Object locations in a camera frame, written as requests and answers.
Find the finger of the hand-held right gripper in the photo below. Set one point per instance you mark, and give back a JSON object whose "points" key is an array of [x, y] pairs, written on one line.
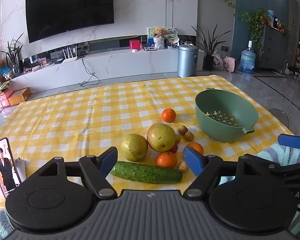
{"points": [[295, 171], [290, 141]]}

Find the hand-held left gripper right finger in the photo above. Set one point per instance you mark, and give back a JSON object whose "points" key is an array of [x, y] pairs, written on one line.
{"points": [[193, 161]]}

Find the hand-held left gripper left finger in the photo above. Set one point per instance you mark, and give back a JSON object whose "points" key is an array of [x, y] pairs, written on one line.
{"points": [[108, 160]]}

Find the small brown kiwi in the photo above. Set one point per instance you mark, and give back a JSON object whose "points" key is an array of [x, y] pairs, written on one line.
{"points": [[177, 139], [189, 136], [182, 129], [182, 166]]}

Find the yellow-green pear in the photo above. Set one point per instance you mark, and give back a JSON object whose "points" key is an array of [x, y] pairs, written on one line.
{"points": [[134, 147]]}

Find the green cucumber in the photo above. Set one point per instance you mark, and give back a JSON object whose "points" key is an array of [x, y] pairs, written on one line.
{"points": [[145, 172]]}

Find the yellow lemon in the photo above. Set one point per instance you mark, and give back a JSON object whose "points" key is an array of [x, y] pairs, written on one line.
{"points": [[161, 137]]}

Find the green colander bowl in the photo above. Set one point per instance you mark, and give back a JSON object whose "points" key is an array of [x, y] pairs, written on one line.
{"points": [[215, 105]]}

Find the teal striped towel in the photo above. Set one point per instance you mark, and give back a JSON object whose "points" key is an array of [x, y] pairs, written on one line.
{"points": [[272, 152]]}

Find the small red fruit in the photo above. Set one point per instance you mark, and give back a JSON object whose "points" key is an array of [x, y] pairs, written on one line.
{"points": [[174, 149]]}

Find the round glass stool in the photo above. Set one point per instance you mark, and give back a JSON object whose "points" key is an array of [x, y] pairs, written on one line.
{"points": [[280, 113]]}

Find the yellow checkered tablecloth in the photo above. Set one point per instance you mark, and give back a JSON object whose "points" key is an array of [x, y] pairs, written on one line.
{"points": [[65, 120]]}

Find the blue water bottle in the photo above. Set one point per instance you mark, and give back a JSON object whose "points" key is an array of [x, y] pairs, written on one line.
{"points": [[247, 61]]}

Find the dark grey cabinet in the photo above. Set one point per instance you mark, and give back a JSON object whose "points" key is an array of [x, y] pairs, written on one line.
{"points": [[272, 47]]}

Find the pink pig appliance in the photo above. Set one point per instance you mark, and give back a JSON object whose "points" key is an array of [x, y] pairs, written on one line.
{"points": [[229, 65]]}

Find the long-leaf potted plant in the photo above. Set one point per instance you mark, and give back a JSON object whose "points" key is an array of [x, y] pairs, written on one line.
{"points": [[209, 63]]}

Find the silver-blue trash can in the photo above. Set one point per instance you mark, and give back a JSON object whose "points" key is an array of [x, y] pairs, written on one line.
{"points": [[187, 62]]}

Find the white plastic bag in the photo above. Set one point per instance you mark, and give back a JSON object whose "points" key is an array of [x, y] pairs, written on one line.
{"points": [[218, 62]]}

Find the white marble television cabinet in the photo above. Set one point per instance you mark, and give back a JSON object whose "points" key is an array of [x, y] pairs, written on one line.
{"points": [[140, 62]]}

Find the smartphone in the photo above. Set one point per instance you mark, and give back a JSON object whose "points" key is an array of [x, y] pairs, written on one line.
{"points": [[2, 165]]}

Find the white router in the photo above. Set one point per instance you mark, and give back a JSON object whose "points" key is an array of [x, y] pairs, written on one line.
{"points": [[70, 59]]}

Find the orange shoebox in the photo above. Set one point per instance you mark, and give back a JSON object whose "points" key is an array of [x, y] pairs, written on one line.
{"points": [[18, 97]]}

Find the red box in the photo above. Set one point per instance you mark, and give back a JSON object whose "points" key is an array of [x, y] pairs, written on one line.
{"points": [[135, 45]]}

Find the pink shoeboxes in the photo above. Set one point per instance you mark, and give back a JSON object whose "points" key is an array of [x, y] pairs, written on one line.
{"points": [[3, 100]]}

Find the cluster of small bottles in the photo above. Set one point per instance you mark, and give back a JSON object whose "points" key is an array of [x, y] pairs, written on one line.
{"points": [[275, 21]]}

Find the round paper fan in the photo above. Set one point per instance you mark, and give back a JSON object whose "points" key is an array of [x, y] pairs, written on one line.
{"points": [[171, 38]]}

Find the teddy bear bouquet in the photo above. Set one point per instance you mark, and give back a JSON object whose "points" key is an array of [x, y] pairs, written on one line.
{"points": [[159, 41]]}

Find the trailing pothos plant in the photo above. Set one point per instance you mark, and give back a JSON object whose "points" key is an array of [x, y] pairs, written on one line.
{"points": [[255, 20]]}

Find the colourful picture board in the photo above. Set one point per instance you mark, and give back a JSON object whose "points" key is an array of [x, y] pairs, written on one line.
{"points": [[150, 40]]}

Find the plant in glass vase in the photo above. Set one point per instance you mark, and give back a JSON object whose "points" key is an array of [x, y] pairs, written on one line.
{"points": [[15, 68]]}

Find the blue snack packet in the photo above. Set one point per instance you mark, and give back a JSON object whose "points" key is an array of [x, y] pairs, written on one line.
{"points": [[6, 72]]}

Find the black flat television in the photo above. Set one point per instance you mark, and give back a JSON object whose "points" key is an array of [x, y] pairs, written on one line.
{"points": [[70, 10]]}

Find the black wall socket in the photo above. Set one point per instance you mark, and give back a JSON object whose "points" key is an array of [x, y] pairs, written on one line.
{"points": [[224, 48]]}

